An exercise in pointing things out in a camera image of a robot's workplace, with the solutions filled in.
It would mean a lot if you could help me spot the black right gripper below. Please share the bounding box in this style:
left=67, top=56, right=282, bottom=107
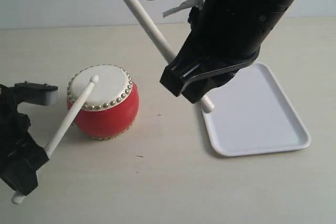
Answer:
left=160, top=0, right=261, bottom=103

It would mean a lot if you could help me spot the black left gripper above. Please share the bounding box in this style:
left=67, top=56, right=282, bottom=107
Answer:
left=1, top=85, right=49, bottom=195

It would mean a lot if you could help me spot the white drumstick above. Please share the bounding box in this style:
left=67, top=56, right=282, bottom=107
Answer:
left=106, top=0, right=215, bottom=114
left=11, top=74, right=99, bottom=205

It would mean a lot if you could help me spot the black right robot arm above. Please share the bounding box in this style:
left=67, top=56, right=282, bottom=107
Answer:
left=160, top=0, right=294, bottom=103

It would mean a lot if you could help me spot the small red drum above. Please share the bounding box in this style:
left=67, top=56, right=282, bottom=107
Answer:
left=67, top=64, right=140, bottom=139

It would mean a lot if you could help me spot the white plastic tray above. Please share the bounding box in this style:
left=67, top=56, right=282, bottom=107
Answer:
left=203, top=62, right=311, bottom=157

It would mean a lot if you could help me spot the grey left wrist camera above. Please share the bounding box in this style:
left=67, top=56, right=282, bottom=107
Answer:
left=13, top=82, right=58, bottom=106

